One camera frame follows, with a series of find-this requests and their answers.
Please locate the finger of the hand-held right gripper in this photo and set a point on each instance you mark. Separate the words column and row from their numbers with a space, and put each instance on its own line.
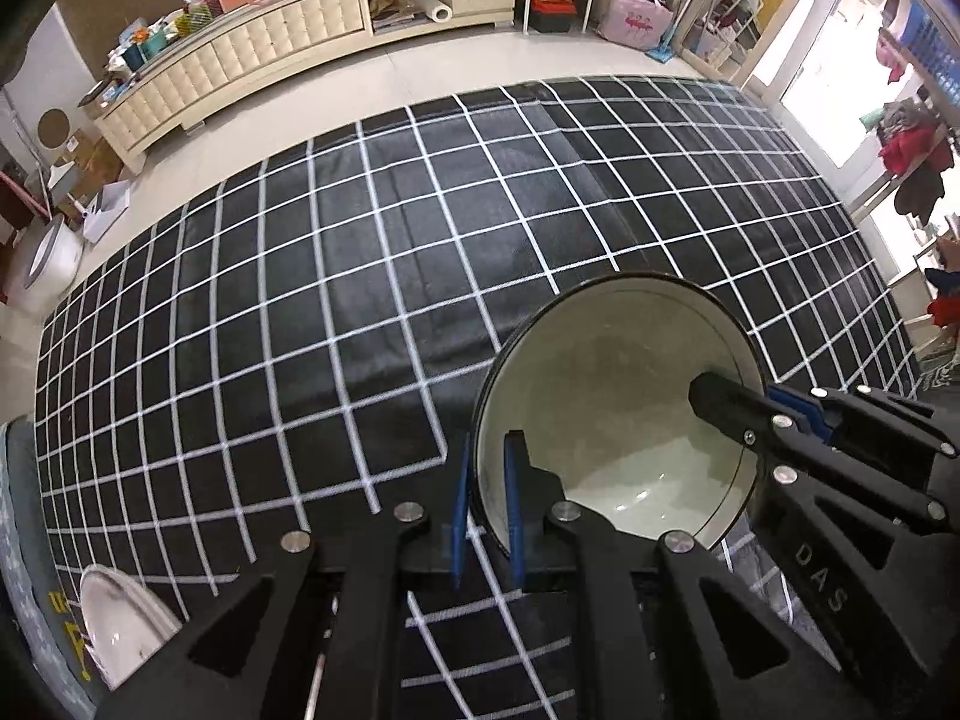
column 806, row 411
column 727, row 409

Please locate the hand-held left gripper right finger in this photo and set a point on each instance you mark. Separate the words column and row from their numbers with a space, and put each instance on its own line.
column 514, row 517

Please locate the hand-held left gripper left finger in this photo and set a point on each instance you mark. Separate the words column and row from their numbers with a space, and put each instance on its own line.
column 459, row 532

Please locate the grey speckled bowl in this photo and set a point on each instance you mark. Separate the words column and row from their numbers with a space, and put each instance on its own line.
column 615, row 405

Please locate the white plate pink flowers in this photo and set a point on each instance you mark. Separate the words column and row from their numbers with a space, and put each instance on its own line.
column 120, row 622

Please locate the red garment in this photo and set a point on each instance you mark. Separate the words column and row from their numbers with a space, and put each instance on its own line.
column 911, row 150

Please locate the black white grid tablecloth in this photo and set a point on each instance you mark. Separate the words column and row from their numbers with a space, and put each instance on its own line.
column 300, row 277

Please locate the blue mop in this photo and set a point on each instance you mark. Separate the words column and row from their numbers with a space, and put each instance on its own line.
column 675, row 30

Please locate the blue plastic basket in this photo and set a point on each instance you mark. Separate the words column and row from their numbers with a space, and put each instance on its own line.
column 930, row 37

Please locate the pink gift bag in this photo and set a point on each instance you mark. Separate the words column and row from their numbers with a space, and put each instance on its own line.
column 637, row 19

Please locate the red box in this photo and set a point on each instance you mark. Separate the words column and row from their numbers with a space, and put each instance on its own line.
column 553, row 15

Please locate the grey cloth yellow print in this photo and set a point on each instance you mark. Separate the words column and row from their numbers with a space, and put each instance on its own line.
column 30, row 577

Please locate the white round tub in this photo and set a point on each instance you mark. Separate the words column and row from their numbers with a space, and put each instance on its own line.
column 49, row 262

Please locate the white paper roll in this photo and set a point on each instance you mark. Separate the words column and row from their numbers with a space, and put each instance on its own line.
column 436, row 7

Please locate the cardboard box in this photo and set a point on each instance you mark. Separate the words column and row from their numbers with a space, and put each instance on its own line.
column 97, row 165

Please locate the cream tufted low cabinet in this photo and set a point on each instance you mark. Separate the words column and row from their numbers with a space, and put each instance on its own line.
column 225, row 67

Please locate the round brown disc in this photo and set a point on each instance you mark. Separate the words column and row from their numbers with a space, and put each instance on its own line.
column 54, row 127

